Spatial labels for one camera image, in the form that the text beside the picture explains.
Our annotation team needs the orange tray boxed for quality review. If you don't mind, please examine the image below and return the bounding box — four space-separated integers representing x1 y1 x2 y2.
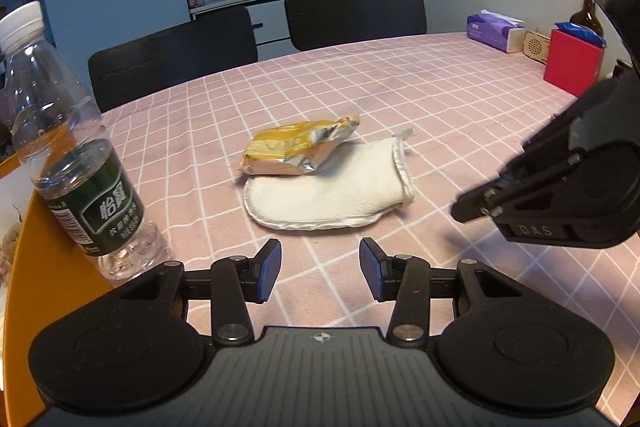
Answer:
0 152 122 427

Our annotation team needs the wooden speaker box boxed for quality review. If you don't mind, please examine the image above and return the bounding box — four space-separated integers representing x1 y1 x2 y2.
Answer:
522 28 554 66

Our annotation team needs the yellow snack packet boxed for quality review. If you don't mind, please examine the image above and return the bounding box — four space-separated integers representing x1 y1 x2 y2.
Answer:
237 114 362 178

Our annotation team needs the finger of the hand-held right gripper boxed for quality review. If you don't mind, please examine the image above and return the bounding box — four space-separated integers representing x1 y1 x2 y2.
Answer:
501 114 576 182
450 152 588 224

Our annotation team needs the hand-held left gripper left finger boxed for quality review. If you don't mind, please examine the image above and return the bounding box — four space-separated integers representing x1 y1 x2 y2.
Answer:
117 238 282 345

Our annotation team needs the white cabinet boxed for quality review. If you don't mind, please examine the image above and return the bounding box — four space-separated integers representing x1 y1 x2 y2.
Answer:
190 0 306 48

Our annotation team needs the purple tissue box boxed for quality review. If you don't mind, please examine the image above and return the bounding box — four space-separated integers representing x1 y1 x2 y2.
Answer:
466 10 526 53

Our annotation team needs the cream white mitt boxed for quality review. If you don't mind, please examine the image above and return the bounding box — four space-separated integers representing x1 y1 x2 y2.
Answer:
243 127 417 231

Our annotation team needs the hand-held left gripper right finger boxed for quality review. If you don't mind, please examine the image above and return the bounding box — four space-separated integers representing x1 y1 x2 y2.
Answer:
359 237 526 344

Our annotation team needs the brown glass bottle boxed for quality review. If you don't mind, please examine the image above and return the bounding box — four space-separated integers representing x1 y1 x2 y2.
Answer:
569 0 606 38

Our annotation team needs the black chair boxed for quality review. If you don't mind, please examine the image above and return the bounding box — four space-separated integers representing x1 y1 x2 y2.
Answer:
87 5 259 113
284 0 427 53

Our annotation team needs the blue packet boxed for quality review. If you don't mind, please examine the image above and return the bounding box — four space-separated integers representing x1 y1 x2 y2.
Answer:
553 21 606 46

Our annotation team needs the pink checked tablecloth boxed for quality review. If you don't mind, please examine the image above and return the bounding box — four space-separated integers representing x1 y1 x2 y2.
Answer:
95 32 640 427

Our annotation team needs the clear water bottle green label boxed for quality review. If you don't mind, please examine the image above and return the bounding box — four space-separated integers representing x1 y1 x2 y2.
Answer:
0 1 172 281

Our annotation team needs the red box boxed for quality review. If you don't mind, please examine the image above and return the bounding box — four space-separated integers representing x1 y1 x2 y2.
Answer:
543 28 606 98

